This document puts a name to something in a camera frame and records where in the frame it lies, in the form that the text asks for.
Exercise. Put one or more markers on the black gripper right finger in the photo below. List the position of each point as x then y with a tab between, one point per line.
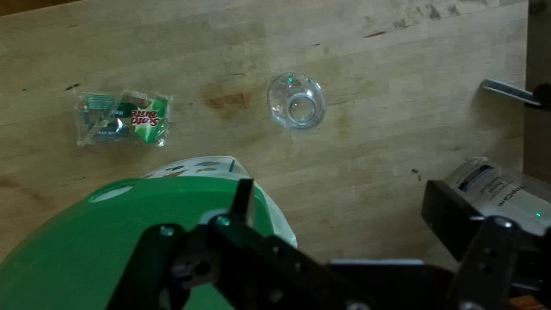
488	264

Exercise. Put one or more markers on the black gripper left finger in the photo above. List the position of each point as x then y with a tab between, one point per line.
173	269

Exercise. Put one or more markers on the green bin lid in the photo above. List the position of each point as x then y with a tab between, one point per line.
87	247

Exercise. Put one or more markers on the white compost bin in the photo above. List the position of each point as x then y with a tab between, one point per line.
196	166

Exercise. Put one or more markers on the small clear water bottle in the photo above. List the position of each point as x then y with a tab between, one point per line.
295	104

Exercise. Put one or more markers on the grey device with green light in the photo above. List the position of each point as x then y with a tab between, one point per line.
506	190

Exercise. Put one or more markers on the silver metal bar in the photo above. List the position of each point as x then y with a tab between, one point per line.
506	89

